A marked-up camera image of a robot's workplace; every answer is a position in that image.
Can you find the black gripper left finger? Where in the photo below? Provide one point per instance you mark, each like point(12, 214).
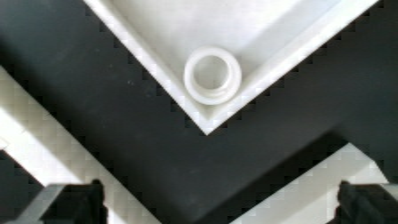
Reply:
point(69, 204)

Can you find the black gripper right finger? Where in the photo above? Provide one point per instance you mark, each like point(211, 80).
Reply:
point(367, 204)

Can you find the white square tabletop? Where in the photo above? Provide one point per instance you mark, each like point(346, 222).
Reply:
point(221, 45)

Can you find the white U-shaped obstacle fence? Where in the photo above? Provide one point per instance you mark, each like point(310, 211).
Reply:
point(53, 156)

